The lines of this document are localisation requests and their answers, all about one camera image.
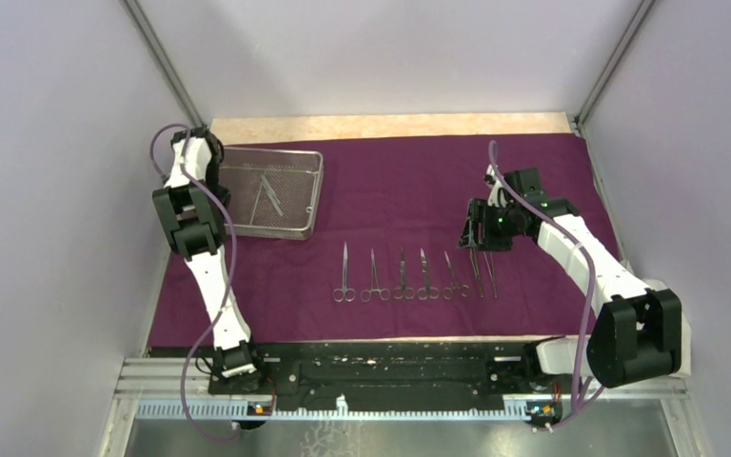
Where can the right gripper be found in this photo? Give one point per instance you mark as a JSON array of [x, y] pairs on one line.
[[480, 212]]

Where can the small curved hemostat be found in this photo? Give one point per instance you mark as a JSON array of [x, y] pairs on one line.
[[456, 287]]

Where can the surgical scissors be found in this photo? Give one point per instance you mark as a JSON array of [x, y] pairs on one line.
[[427, 291]]

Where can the small metal scissors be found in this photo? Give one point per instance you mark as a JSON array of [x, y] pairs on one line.
[[403, 291]]

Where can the maroon wrap cloth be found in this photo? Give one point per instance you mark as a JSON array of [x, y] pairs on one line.
[[388, 194]]

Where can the surgical clamp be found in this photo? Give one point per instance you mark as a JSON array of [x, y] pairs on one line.
[[374, 291]]

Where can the surgical forceps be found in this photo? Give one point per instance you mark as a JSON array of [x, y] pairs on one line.
[[344, 293]]

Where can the metal mesh instrument tray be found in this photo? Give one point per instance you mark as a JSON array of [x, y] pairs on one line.
[[297, 176]]

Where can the long metal tweezers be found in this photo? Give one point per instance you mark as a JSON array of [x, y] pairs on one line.
[[268, 208]]

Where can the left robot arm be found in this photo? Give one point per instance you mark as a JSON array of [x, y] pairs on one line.
[[192, 209]]

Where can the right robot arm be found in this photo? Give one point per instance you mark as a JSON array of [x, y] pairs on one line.
[[639, 332]]

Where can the white crumpled cloth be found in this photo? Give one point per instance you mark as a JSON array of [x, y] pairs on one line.
[[685, 369]]

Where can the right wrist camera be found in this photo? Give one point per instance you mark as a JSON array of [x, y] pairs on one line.
[[499, 196]]

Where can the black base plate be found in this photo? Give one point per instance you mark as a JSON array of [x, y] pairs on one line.
[[382, 376]]

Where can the grey cable duct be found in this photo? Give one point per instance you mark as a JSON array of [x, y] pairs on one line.
[[226, 409]]

